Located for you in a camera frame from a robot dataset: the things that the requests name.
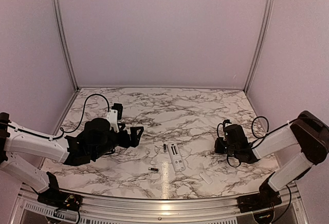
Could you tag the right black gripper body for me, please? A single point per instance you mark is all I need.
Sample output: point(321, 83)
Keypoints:
point(233, 151)

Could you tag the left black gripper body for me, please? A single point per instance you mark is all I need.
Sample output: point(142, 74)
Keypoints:
point(106, 148)

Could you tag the white battery cover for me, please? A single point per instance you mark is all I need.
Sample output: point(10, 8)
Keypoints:
point(206, 178)

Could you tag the white remote control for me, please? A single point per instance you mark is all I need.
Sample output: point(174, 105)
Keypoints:
point(176, 157)

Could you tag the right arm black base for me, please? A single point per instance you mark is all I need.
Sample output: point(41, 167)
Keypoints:
point(265, 198)

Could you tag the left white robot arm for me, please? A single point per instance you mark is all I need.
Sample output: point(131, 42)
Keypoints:
point(15, 140)

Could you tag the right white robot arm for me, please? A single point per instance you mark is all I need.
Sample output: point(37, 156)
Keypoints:
point(306, 133)

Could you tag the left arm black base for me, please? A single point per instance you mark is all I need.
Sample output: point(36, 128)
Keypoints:
point(60, 200)

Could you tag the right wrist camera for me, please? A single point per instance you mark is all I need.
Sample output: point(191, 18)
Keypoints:
point(226, 122)

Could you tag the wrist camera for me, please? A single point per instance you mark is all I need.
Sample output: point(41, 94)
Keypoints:
point(114, 115)
point(226, 122)

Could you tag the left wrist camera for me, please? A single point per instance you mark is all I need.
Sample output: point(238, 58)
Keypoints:
point(114, 115)

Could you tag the front aluminium rail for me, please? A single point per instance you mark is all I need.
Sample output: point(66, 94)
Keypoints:
point(105, 209)

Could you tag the right aluminium frame post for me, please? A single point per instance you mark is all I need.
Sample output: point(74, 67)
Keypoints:
point(259, 45)

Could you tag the aluminium frame post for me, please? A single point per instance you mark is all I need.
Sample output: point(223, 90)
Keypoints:
point(64, 44)
point(259, 45)

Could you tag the left aluminium frame post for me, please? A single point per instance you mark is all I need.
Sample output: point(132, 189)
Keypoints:
point(64, 44)

